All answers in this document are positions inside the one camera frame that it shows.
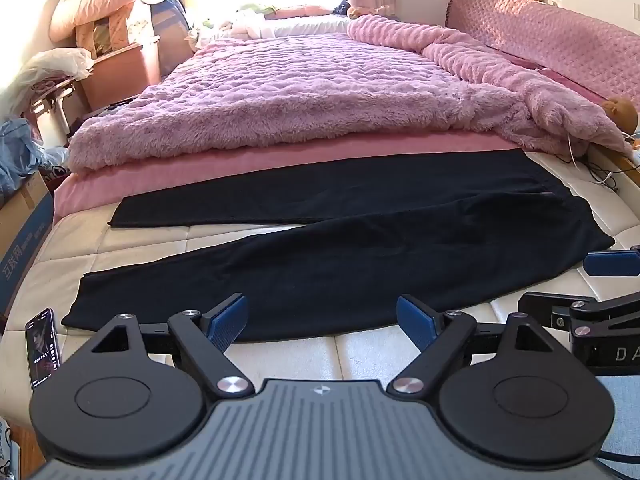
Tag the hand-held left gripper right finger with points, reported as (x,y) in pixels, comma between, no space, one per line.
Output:
(415,322)

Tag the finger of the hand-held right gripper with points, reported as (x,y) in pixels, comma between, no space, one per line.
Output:
(610,262)
(545,305)

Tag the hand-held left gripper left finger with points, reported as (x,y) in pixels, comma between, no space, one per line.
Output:
(227,322)

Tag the black pants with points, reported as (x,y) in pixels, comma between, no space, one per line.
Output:
(325,270)

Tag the person's light blue jeans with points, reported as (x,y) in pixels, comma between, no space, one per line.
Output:
(625,410)

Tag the pink bed sheet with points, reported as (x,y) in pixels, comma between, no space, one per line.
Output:
(175,170)

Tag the smartphone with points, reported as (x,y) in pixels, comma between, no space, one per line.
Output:
(44,355)

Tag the cardboard box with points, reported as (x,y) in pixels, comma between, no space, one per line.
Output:
(25,240)

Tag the pink quilted headboard cover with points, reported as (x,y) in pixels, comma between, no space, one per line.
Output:
(550,35)

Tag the fluffy pink blanket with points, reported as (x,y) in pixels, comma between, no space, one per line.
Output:
(300,90)

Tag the blue plastic bag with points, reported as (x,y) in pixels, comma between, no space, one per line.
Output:
(20,150)

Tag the wooden cabinet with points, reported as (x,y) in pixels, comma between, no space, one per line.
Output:
(120,72)

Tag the metal folding chair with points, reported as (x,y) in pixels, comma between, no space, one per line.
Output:
(55,105)

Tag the pile of light clothes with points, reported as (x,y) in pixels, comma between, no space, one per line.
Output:
(235,22)

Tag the blue storage bag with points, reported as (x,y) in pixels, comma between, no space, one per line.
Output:
(170,25)

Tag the white plastic bag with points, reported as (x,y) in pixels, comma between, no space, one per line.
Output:
(55,62)

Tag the floral quilt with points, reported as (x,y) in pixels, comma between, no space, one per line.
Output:
(125,25)

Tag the pink pillow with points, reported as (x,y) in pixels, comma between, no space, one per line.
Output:
(95,0)

